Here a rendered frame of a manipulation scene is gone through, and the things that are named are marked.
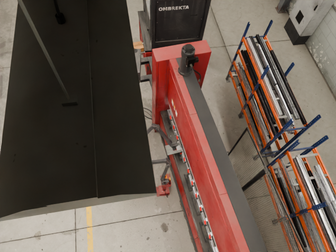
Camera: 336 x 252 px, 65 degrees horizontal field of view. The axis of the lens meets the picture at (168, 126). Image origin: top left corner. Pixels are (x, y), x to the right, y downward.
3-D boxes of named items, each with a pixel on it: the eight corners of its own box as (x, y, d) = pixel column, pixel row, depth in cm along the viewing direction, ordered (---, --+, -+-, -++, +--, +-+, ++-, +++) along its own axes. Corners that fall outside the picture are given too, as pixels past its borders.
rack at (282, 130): (225, 78, 661) (247, 21, 507) (244, 76, 668) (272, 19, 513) (253, 160, 563) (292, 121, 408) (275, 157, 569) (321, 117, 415)
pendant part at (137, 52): (129, 79, 508) (125, 47, 433) (142, 80, 510) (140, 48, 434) (128, 102, 485) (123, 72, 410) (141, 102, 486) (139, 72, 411)
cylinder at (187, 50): (176, 66, 375) (179, 42, 334) (193, 63, 380) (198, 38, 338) (183, 85, 361) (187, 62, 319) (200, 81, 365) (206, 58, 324)
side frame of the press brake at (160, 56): (151, 122, 592) (151, 48, 388) (187, 114, 607) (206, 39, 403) (154, 132, 581) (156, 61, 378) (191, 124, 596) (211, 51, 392)
